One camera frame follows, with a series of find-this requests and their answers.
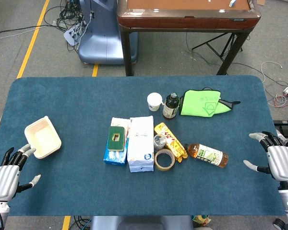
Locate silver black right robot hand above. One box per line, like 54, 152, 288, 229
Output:
243, 131, 288, 182

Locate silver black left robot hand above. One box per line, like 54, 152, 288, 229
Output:
0, 143, 42, 201

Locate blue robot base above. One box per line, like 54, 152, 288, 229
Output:
78, 0, 139, 65

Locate beige plastic food container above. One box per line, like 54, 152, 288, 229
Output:
24, 115, 62, 160

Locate grey castor wheel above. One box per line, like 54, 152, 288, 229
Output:
273, 217, 288, 230

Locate amber tea bottle green label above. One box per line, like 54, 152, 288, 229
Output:
184, 143, 229, 169

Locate yellow green snack bag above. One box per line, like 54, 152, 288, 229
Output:
192, 214, 212, 228

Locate blue table mat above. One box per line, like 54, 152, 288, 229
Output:
0, 75, 288, 218

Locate green microfiber cloth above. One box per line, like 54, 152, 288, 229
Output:
179, 89, 241, 118

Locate gold snack packet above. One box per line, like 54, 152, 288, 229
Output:
154, 122, 189, 163

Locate blue tissue box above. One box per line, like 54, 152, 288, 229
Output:
103, 117, 132, 166

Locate green yellow sponge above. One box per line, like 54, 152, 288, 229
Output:
107, 126, 127, 152

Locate yellow packing tape roll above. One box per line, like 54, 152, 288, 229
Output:
154, 149, 176, 172

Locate dark tea bottle black cap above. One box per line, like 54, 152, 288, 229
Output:
162, 92, 180, 120

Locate white paper bag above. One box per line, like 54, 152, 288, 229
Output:
127, 115, 156, 173

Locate grey blue robot torso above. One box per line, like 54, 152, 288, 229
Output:
90, 215, 194, 230

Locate white paper cup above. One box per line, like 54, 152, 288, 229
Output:
147, 92, 164, 112

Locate pale blue power strip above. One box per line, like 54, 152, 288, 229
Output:
63, 23, 86, 46

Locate brown mahjong table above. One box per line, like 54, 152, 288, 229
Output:
117, 0, 262, 77

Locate black metal floor frame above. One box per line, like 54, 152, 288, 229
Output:
273, 119, 288, 144

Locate red floor cable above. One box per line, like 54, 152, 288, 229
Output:
267, 93, 288, 108

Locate white floor cable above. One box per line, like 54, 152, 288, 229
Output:
260, 61, 285, 83

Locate long black floor cable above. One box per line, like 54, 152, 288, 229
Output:
0, 23, 63, 38

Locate tangled black white cables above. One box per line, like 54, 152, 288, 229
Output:
43, 0, 92, 52

